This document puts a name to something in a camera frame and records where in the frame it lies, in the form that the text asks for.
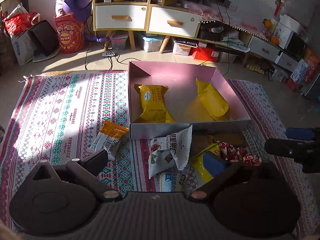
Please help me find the clear blue cracker pack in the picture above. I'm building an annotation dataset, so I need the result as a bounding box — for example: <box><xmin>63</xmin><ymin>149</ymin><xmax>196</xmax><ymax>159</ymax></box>
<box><xmin>158</xmin><ymin>172</ymin><xmax>187</xmax><ymax>192</ymax></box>

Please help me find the white nut snack bag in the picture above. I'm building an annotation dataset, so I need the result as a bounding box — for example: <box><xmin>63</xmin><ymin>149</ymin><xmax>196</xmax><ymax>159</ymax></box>
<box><xmin>148</xmin><ymin>125</ymin><xmax>193</xmax><ymax>179</ymax></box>

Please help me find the yellow blue chip bag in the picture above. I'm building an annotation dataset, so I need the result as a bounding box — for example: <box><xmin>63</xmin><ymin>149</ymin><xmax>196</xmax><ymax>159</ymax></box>
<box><xmin>190</xmin><ymin>143</ymin><xmax>226</xmax><ymax>183</ymax></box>

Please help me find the orange white snack packet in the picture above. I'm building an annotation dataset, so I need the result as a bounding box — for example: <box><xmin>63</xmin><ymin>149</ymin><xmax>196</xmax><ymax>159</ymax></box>
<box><xmin>87</xmin><ymin>120</ymin><xmax>129</xmax><ymax>161</ymax></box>

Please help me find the red snack packet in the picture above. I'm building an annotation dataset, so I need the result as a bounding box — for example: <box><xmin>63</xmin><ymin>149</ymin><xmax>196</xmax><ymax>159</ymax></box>
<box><xmin>217</xmin><ymin>141</ymin><xmax>248</xmax><ymax>162</ymax></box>
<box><xmin>243</xmin><ymin>154</ymin><xmax>263</xmax><ymax>166</ymax></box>

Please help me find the patterned woven rug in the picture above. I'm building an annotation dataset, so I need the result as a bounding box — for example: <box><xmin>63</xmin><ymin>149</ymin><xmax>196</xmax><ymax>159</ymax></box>
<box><xmin>1</xmin><ymin>70</ymin><xmax>319</xmax><ymax>238</ymax></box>

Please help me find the plain yellow snack pack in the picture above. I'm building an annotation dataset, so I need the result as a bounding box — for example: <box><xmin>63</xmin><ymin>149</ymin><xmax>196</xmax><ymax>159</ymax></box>
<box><xmin>196</xmin><ymin>79</ymin><xmax>230</xmax><ymax>121</ymax></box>

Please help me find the yellow snack pack with label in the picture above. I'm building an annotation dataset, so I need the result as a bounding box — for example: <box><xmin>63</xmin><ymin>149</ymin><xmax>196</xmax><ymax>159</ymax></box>
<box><xmin>134</xmin><ymin>84</ymin><xmax>176</xmax><ymax>123</ymax></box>

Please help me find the pink cardboard box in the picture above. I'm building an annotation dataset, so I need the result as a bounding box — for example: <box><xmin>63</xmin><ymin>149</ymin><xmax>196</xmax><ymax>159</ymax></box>
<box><xmin>128</xmin><ymin>61</ymin><xmax>251</xmax><ymax>140</ymax></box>

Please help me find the red shoe box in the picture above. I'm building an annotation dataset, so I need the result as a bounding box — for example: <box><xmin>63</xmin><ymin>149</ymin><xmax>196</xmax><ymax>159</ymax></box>
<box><xmin>190</xmin><ymin>47</ymin><xmax>220</xmax><ymax>62</ymax></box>

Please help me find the dark woven basket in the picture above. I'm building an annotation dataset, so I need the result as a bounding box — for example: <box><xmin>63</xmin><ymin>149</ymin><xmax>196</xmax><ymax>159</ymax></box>
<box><xmin>28</xmin><ymin>20</ymin><xmax>59</xmax><ymax>56</ymax></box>

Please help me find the red cartoon gift bag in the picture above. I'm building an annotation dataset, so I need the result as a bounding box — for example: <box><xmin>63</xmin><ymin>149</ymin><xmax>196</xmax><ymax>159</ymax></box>
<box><xmin>54</xmin><ymin>14</ymin><xmax>85</xmax><ymax>54</ymax></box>

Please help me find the low white tv cabinet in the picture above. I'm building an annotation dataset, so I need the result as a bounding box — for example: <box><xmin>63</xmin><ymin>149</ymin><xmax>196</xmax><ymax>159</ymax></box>
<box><xmin>197</xmin><ymin>19</ymin><xmax>306</xmax><ymax>72</ymax></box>

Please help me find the clear storage bin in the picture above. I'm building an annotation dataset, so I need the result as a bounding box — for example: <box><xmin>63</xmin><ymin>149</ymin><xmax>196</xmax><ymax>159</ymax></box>
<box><xmin>138</xmin><ymin>33</ymin><xmax>164</xmax><ymax>53</ymax></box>

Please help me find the red plastic shopping bag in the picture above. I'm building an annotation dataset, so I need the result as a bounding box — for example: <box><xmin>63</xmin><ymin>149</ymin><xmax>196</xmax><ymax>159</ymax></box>
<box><xmin>4</xmin><ymin>13</ymin><xmax>41</xmax><ymax>37</ymax></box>

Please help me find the white drawer cabinet left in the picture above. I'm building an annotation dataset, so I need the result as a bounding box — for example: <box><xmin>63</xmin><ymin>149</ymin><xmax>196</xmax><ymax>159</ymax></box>
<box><xmin>93</xmin><ymin>0</ymin><xmax>151</xmax><ymax>51</ymax></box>

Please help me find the white drawer cabinet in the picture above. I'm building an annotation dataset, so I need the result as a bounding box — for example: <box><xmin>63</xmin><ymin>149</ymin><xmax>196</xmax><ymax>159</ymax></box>
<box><xmin>93</xmin><ymin>0</ymin><xmax>151</xmax><ymax>51</ymax></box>
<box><xmin>145</xmin><ymin>0</ymin><xmax>200</xmax><ymax>53</ymax></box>

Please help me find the purple plush toy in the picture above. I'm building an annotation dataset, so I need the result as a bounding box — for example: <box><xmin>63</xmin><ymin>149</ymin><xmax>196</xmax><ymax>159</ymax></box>
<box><xmin>55</xmin><ymin>0</ymin><xmax>110</xmax><ymax>43</ymax></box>

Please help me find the white drawer cabinet right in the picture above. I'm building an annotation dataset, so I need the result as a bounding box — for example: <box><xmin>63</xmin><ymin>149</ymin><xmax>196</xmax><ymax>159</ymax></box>
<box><xmin>145</xmin><ymin>0</ymin><xmax>200</xmax><ymax>53</ymax></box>

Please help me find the black power cable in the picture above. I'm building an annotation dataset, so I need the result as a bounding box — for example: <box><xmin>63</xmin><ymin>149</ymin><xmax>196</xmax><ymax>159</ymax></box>
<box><xmin>84</xmin><ymin>17</ymin><xmax>142</xmax><ymax>71</ymax></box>

